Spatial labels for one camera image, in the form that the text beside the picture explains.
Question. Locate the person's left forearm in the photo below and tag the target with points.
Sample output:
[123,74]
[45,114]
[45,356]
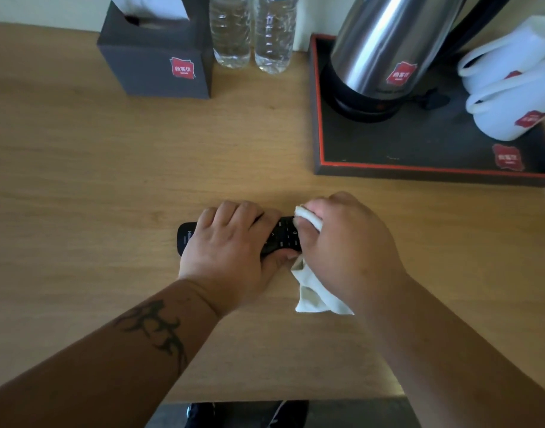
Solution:
[103,365]

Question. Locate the white mug red label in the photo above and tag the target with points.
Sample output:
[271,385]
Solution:
[517,102]
[508,53]

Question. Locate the dark grey tissue box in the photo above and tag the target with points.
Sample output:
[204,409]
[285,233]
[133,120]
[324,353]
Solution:
[143,71]

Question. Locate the white tissue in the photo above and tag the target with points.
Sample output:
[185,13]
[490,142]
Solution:
[152,6]

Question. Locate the black remote control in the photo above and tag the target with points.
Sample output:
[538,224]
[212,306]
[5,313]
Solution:
[282,238]

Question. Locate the person's right black shoe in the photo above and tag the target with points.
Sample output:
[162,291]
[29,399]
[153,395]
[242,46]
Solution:
[292,414]

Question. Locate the steel electric kettle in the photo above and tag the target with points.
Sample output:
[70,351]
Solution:
[384,35]

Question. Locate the person's black shoe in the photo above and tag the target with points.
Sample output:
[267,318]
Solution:
[200,416]
[292,414]

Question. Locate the clear water bottle blue label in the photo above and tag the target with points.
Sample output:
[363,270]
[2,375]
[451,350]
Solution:
[275,40]
[231,35]

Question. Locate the pale yellow cloth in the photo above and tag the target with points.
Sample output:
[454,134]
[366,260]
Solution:
[312,298]

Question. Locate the white paper card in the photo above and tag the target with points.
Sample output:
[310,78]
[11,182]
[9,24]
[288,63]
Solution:
[306,22]

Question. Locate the person's left black shoe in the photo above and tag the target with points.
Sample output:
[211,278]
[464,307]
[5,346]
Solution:
[200,416]

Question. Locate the person's right hand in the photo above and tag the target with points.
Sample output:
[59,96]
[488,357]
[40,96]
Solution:
[352,249]

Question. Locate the black kettle base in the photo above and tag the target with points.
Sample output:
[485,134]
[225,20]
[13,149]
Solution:
[357,109]

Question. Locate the person's right forearm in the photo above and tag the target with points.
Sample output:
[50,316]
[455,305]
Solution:
[459,361]

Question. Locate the person's left hand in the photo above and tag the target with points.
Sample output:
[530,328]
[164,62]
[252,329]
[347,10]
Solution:
[223,258]

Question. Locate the black power plug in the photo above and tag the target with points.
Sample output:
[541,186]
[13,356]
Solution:
[433,98]

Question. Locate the black tray with red rim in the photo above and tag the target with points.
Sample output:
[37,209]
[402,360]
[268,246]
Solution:
[433,142]

